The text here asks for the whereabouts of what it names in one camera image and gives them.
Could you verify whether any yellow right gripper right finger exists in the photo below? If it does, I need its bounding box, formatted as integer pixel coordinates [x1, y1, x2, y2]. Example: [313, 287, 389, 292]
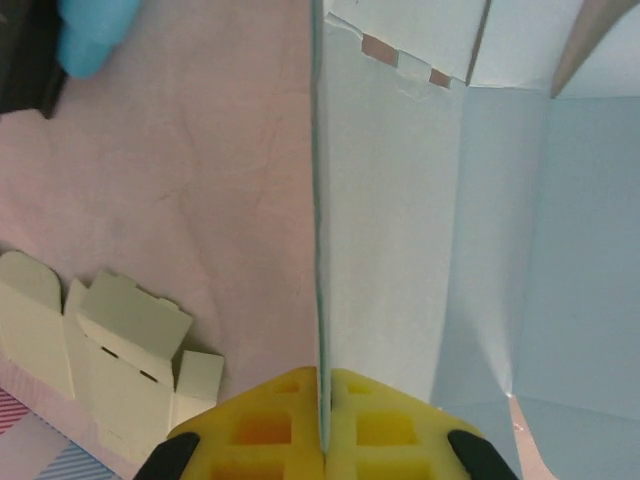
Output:
[325, 368, 521, 480]

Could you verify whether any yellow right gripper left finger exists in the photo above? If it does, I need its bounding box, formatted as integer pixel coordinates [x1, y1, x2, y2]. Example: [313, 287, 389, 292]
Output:
[130, 366, 326, 480]

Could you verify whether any light green paper box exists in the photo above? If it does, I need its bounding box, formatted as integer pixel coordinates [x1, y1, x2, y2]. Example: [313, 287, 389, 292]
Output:
[0, 249, 225, 459]

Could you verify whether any light blue paper box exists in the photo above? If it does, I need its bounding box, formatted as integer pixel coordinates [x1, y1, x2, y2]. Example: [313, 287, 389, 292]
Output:
[308, 0, 640, 480]

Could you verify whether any teal marker pen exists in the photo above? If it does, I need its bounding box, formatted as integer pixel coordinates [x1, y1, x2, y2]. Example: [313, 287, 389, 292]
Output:
[56, 0, 140, 80]

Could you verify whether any black grey chessboard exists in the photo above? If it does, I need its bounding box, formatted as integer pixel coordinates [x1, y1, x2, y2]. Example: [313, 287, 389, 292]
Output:
[0, 0, 69, 120]

